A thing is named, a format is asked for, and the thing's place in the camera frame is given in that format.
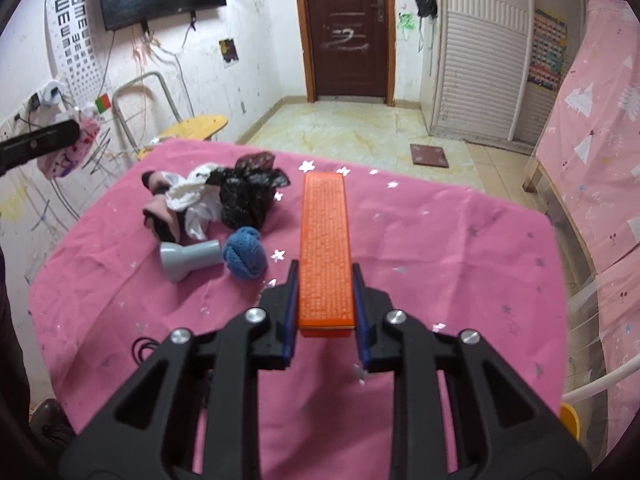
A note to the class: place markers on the brown square board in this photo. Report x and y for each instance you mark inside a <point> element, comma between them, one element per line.
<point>429,156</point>

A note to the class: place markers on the wooden bed frame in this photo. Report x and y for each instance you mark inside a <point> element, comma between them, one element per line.
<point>555,205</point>

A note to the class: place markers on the pink tree print curtain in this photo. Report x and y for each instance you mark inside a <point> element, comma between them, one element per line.
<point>600,150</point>

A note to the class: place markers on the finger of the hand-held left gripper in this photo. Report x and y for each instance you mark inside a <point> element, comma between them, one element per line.
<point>37,144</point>

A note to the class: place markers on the blue rolled sock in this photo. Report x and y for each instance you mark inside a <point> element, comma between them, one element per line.
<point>245,254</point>

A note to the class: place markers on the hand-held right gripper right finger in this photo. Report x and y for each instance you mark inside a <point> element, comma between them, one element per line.
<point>361,330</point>

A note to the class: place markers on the white metal rail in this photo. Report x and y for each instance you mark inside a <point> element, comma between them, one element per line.
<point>600,380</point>

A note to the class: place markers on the grey plastic funnel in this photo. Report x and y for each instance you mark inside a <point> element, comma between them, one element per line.
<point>185,260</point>

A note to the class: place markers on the small dark wall picture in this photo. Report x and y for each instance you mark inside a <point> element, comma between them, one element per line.
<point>228,53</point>

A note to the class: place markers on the small black handbag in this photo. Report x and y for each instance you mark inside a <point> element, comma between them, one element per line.
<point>426,5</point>

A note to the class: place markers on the colourful chart poster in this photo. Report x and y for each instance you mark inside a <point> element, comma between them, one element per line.
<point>547,50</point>

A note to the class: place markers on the pink black sock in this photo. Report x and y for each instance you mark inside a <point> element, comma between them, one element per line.
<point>160,215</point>

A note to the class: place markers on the white wall socket adapter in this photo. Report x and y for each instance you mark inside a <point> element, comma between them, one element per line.
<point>50,94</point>

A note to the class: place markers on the white cloth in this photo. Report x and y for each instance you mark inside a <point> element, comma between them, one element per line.
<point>192,200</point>

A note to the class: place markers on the small red green flag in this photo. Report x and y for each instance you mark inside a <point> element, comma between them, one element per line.
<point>102,103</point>

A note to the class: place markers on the chair with yellow seat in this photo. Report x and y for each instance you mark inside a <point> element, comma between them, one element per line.
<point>200,126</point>

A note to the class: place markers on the pink star tablecloth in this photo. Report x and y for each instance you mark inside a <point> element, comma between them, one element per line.
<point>450,260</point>

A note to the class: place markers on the person's dark clothing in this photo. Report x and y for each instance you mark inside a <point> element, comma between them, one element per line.
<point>10,335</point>

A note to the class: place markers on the white louvered wardrobe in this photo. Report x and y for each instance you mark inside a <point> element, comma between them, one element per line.
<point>480,60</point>

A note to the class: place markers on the brown door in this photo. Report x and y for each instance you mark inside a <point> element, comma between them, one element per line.
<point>345,30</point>

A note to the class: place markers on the pink patterned cloth item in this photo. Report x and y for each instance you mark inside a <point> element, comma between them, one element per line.
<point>72,157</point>

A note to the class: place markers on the yellow stool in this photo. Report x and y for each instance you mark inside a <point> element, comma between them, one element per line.
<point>570,422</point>

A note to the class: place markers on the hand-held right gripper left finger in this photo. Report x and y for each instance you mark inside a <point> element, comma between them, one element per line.
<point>291,320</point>

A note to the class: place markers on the eye chart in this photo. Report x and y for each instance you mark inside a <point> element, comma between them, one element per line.
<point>75,45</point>

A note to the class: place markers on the orange rectangular box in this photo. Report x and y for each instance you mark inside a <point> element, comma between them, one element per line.
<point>325,250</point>

